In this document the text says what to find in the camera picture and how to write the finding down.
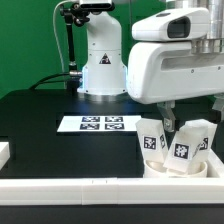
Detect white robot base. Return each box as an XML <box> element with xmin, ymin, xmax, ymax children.
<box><xmin>78</xmin><ymin>12</ymin><xmax>127</xmax><ymax>101</ymax></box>

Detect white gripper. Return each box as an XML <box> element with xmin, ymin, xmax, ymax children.
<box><xmin>127</xmin><ymin>7</ymin><xmax>224</xmax><ymax>132</ymax></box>

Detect white front wall barrier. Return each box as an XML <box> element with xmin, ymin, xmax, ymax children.
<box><xmin>0</xmin><ymin>178</ymin><xmax>224</xmax><ymax>206</ymax></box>

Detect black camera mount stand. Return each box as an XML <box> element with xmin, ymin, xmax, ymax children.
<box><xmin>60</xmin><ymin>3</ymin><xmax>90</xmax><ymax>92</ymax></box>

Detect camera on mount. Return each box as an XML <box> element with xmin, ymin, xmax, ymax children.
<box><xmin>79</xmin><ymin>0</ymin><xmax>114</xmax><ymax>12</ymax></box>

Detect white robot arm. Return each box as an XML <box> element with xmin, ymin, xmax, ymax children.
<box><xmin>127</xmin><ymin>0</ymin><xmax>224</xmax><ymax>132</ymax></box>

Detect black cables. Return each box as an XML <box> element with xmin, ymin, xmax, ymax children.
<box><xmin>29</xmin><ymin>70</ymin><xmax>83</xmax><ymax>90</ymax></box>

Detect white cable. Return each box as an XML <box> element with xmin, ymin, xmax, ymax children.
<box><xmin>52</xmin><ymin>0</ymin><xmax>81</xmax><ymax>74</ymax></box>

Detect white left wall barrier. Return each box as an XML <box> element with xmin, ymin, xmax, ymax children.
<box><xmin>0</xmin><ymin>142</ymin><xmax>10</xmax><ymax>170</ymax></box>

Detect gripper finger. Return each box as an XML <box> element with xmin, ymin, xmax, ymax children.
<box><xmin>212</xmin><ymin>93</ymin><xmax>224</xmax><ymax>117</ymax></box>

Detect white sheet with tags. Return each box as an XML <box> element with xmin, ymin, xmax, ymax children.
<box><xmin>57</xmin><ymin>115</ymin><xmax>141</xmax><ymax>133</ymax></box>

